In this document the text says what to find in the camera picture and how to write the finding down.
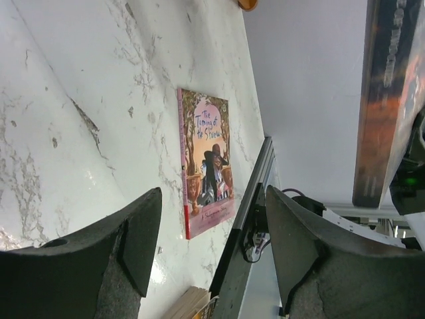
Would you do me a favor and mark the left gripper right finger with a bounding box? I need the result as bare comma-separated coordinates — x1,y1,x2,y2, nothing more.
266,186,424,318

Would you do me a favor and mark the orange wooden tiered rack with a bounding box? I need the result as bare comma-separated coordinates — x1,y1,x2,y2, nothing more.
238,0,258,11

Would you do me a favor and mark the Tale of Two Cities book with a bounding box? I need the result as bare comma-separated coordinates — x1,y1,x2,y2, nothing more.
352,1,424,208

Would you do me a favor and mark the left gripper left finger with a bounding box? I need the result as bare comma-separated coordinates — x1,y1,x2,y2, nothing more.
1,188,162,318

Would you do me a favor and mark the pink illustrated children book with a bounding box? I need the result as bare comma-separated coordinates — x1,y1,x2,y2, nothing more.
177,88,236,240

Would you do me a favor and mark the dark orange glossy book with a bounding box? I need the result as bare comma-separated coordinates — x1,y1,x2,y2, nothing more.
162,286,219,319

